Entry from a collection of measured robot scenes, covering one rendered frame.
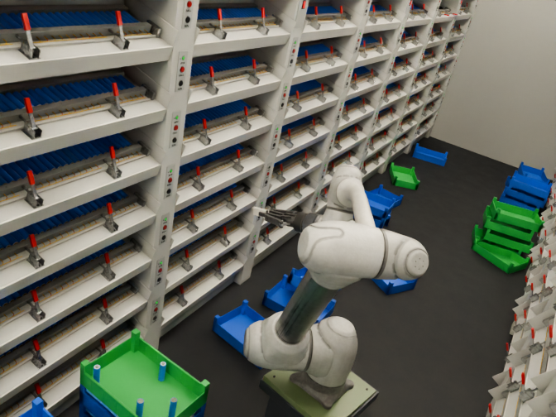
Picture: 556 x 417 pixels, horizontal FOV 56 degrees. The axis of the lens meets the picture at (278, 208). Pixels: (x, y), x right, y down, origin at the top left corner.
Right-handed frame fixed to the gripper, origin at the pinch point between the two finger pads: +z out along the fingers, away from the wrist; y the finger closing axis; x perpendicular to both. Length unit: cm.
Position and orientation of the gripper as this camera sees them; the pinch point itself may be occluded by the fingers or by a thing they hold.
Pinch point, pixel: (260, 212)
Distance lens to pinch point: 203.8
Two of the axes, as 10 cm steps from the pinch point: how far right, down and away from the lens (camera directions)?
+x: 0.2, -9.2, -3.8
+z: -8.6, -2.1, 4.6
